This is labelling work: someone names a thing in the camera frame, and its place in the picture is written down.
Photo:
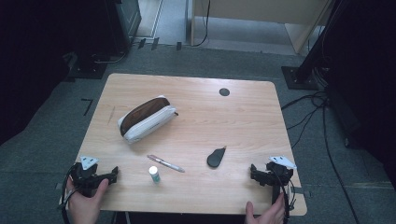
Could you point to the white and brown pencil case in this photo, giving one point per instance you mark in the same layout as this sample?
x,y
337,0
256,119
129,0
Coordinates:
x,y
146,119

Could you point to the grey tape strip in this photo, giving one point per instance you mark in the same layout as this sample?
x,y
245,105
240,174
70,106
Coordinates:
x,y
58,186
303,191

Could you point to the black stand with square base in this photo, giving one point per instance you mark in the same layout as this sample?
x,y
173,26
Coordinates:
x,y
300,77

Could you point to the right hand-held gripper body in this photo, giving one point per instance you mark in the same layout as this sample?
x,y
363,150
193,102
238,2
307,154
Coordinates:
x,y
278,174

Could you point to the black stand with flat base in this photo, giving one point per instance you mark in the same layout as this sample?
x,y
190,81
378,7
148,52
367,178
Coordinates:
x,y
88,70

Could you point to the black round table grommet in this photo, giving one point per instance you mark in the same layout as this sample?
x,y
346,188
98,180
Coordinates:
x,y
224,92

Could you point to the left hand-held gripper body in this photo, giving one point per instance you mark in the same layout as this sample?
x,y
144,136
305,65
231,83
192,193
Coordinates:
x,y
84,180

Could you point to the person's left hand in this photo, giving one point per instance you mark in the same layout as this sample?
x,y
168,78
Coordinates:
x,y
84,208

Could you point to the white capped small bottle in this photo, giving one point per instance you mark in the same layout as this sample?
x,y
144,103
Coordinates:
x,y
154,174

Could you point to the black cabinet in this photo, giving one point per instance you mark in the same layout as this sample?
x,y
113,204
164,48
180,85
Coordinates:
x,y
123,25

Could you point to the person's right hand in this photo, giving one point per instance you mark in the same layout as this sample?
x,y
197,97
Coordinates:
x,y
271,217

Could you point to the light wooden furniture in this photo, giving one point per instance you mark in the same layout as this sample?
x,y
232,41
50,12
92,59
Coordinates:
x,y
264,11

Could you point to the silver pen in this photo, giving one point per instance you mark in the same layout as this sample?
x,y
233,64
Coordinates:
x,y
165,163

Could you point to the black teardrop shaped object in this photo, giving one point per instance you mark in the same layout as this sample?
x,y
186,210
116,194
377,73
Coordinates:
x,y
215,158

